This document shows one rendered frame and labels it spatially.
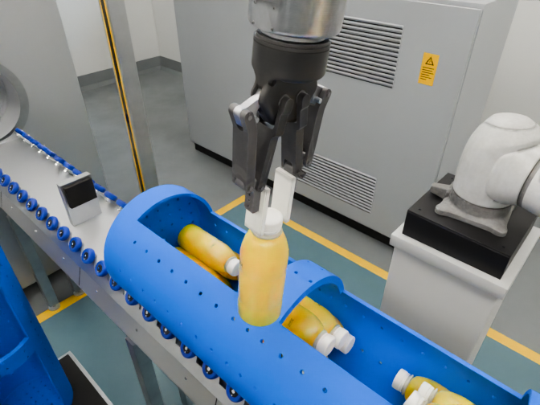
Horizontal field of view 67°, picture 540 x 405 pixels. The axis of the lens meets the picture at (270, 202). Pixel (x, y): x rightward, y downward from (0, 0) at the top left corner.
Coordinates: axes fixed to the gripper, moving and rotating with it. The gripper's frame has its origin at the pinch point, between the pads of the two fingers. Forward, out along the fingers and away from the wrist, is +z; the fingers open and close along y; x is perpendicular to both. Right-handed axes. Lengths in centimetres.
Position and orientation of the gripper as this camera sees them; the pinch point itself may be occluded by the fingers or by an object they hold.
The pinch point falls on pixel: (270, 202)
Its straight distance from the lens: 51.1
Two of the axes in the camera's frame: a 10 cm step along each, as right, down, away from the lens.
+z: -1.1, 8.0, 5.8
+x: 6.9, 4.9, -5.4
